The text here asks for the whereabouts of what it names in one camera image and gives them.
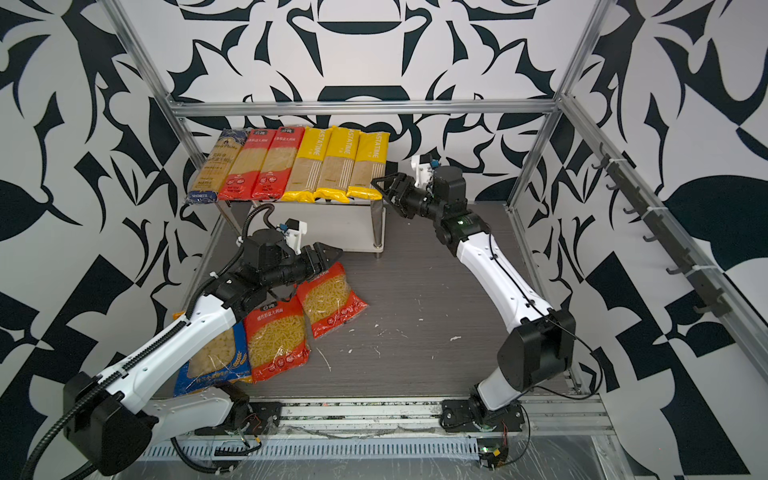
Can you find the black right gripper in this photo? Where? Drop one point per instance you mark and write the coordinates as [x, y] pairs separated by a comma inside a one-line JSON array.
[[405, 181]]

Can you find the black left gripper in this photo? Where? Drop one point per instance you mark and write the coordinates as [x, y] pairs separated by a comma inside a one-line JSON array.
[[313, 268]]

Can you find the yellow spaghetti bag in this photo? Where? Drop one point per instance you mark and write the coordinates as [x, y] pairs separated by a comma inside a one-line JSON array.
[[370, 163], [305, 173], [338, 165]]

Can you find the red macaroni bag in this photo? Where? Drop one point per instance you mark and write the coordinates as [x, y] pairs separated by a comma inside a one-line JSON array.
[[329, 301], [276, 339]]

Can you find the red noodle bag long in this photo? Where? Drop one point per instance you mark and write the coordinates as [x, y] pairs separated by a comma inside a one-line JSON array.
[[276, 169]]

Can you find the red long spaghetti bag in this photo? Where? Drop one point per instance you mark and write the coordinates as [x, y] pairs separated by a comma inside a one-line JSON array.
[[243, 175]]

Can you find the blue-ended spaghetti bag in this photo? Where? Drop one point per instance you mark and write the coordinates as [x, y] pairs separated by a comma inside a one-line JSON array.
[[215, 170]]

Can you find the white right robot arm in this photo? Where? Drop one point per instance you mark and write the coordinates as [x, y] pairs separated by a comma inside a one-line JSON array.
[[540, 339]]

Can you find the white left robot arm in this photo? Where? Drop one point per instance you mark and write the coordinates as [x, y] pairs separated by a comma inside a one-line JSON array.
[[104, 415]]

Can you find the white two-tier shelf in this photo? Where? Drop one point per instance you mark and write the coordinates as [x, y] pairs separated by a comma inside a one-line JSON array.
[[355, 227]]

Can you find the blue-bottom pasta bag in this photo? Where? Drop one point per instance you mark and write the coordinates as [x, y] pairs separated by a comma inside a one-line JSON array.
[[222, 360]]

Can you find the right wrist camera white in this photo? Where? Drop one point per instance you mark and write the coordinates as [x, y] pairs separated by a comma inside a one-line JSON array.
[[423, 167]]

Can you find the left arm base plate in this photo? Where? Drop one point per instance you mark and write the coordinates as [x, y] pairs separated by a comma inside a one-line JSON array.
[[256, 418]]

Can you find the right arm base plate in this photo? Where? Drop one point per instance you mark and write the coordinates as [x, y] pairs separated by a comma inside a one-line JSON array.
[[470, 415]]

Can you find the white slotted cable duct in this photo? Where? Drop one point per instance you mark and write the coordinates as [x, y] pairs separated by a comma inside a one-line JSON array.
[[283, 449]]

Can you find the aluminium frame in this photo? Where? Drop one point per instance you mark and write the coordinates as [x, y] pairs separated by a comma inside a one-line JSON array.
[[743, 324]]

